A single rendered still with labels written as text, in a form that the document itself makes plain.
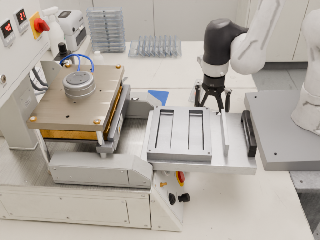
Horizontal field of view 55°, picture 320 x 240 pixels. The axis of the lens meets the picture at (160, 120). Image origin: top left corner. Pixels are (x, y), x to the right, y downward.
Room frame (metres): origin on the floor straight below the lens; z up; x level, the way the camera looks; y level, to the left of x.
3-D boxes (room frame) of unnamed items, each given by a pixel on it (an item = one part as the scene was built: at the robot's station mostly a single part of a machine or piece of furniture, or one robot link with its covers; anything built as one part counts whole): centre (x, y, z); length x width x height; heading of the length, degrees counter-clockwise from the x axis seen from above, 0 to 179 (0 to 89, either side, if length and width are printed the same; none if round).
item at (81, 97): (0.70, 0.23, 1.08); 0.31 x 0.24 x 0.13; 174
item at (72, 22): (1.63, 0.53, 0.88); 0.25 x 0.20 x 0.17; 81
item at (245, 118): (0.62, -0.24, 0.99); 0.15 x 0.02 x 0.04; 174
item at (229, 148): (0.64, -0.10, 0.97); 0.30 x 0.22 x 0.08; 84
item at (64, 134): (0.68, 0.20, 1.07); 0.22 x 0.17 x 0.10; 174
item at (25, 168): (0.68, 0.24, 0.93); 0.46 x 0.35 x 0.01; 84
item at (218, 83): (0.93, -0.19, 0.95); 0.08 x 0.08 x 0.09
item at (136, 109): (0.80, 0.11, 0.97); 0.26 x 0.05 x 0.07; 84
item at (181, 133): (0.64, -0.06, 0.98); 0.20 x 0.17 x 0.03; 174
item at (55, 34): (1.49, 0.51, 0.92); 0.09 x 0.08 x 0.25; 136
